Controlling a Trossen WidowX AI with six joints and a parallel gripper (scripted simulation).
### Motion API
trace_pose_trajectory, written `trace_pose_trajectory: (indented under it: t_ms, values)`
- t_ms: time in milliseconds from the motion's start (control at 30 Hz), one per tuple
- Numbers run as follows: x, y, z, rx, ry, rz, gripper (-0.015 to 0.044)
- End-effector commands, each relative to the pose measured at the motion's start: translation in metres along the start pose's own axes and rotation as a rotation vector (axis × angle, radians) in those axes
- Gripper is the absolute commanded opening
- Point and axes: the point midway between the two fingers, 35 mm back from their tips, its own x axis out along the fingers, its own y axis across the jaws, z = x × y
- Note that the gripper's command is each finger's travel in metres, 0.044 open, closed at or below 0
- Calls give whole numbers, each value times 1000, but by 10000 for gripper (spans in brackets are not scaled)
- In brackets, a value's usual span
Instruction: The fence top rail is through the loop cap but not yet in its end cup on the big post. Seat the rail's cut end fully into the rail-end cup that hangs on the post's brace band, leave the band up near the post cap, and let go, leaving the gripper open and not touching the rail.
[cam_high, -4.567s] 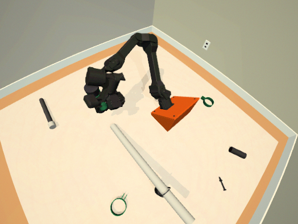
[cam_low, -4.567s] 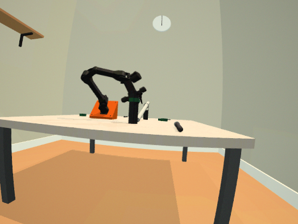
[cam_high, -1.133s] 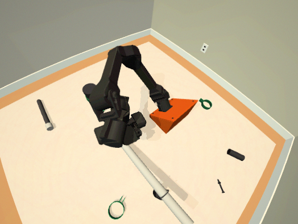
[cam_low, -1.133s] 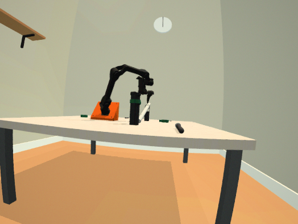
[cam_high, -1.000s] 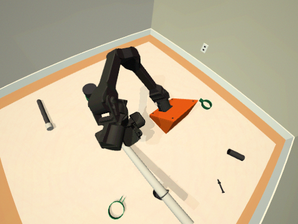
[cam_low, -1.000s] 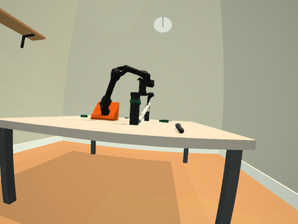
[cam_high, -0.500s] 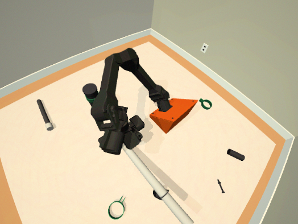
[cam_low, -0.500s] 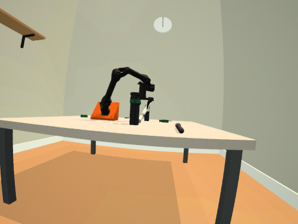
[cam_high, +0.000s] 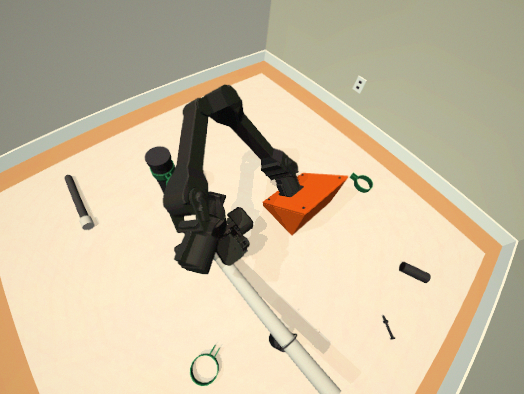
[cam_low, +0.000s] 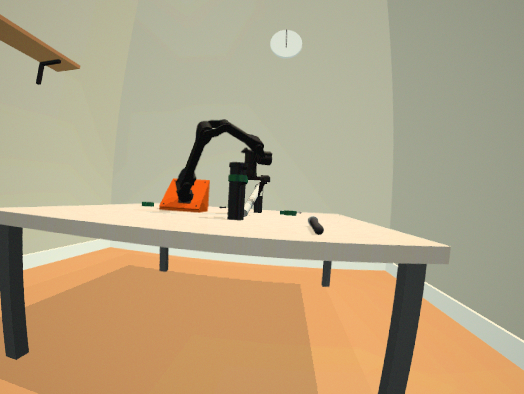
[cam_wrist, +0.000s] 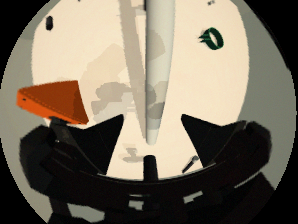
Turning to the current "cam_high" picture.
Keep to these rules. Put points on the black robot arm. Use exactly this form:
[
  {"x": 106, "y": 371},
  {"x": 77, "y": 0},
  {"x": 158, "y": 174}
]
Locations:
[{"x": 186, "y": 192}]

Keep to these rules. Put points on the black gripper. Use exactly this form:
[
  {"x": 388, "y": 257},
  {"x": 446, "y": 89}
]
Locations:
[{"x": 238, "y": 221}]

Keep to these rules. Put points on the dark green cup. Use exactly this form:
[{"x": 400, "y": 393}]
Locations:
[{"x": 165, "y": 176}]

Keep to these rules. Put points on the black cylinder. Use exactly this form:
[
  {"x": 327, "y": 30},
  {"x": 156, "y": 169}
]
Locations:
[
  {"x": 414, "y": 272},
  {"x": 159, "y": 160}
]

